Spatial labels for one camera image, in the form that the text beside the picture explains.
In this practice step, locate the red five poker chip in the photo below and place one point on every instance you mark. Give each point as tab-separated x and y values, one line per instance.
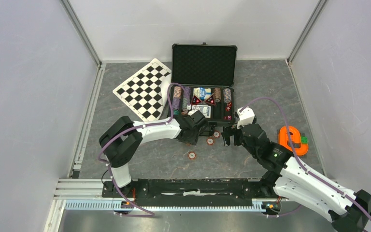
210	141
192	155
216	134

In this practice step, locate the all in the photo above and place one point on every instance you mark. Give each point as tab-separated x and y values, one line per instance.
210	100
195	100

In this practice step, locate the brown poker chip stack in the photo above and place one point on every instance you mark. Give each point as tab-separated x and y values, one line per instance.
217	94

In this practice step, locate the green white chip stack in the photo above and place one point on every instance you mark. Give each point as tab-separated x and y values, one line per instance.
185	103

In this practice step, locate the blue boxed card deck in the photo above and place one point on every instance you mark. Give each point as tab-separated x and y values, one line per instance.
202	93

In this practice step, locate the purple poker chip stack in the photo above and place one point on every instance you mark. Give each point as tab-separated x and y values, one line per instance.
177	103

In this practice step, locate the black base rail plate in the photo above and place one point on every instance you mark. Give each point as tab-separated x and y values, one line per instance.
192	192

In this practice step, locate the blue backed card deck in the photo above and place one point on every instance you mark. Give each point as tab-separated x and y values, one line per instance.
205	109

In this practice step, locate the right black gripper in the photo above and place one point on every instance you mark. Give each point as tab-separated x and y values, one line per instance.
229	131

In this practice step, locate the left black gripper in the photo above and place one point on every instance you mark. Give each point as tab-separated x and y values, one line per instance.
192	140

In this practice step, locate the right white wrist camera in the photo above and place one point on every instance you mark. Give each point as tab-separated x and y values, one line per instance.
244	116

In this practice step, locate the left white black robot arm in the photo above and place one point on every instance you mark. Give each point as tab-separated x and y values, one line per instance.
120	142

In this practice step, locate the orange poker chip stack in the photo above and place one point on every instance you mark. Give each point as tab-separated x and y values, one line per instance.
177	92

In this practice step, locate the red dice group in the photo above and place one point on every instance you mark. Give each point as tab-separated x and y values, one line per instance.
228	114

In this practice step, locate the pink grey chip stack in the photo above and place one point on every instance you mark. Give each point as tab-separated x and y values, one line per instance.
227	97

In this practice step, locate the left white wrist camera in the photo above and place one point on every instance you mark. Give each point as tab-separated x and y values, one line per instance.
192	109

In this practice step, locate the black poker set case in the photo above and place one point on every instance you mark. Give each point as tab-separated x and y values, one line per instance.
207	66

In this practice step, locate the black white checkerboard mat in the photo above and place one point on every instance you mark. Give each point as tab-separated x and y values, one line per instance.
145	92

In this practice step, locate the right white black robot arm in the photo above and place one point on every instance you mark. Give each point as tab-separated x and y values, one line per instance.
345	209

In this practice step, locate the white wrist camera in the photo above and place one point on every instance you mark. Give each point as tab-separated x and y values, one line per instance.
192	109
244	116

